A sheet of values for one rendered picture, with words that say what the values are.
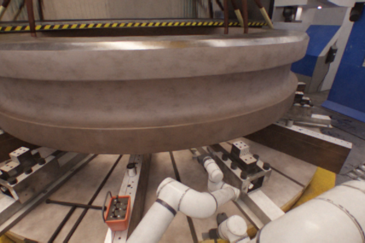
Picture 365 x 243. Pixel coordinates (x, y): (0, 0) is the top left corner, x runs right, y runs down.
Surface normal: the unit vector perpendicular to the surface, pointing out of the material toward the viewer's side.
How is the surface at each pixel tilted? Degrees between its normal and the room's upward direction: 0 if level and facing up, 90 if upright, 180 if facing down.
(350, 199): 5
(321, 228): 25
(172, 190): 20
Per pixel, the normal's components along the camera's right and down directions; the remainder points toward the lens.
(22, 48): -0.16, -0.30
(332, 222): -0.09, -0.78
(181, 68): 0.23, 0.46
